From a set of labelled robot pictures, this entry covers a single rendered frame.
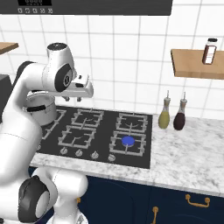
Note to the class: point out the brown spice jar black lid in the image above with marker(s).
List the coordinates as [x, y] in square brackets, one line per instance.
[209, 52]

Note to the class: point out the dark red vinegar bottle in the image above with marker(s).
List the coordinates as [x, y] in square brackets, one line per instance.
[179, 119]

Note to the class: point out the blue burner flame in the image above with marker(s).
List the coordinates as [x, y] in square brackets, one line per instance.
[128, 141]

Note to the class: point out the yellow oil bottle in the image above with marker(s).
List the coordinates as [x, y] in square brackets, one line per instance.
[164, 118]

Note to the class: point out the navy drawer front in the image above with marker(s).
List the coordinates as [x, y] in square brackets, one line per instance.
[186, 213]

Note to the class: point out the silver hob knob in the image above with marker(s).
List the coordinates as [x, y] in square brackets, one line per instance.
[94, 155]
[111, 157]
[78, 152]
[63, 150]

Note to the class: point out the navy cupboard door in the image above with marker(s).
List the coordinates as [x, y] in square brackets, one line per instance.
[116, 201]

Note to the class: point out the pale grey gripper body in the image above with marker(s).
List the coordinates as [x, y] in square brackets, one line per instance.
[80, 91]

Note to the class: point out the black gas hob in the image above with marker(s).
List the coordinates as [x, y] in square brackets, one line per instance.
[102, 137]

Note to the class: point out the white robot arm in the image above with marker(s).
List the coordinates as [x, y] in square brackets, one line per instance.
[20, 137]

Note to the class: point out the dark grey range hood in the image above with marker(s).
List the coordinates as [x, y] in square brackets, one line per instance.
[116, 7]

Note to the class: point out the wooden wall shelf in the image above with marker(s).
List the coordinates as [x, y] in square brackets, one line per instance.
[7, 47]
[189, 65]

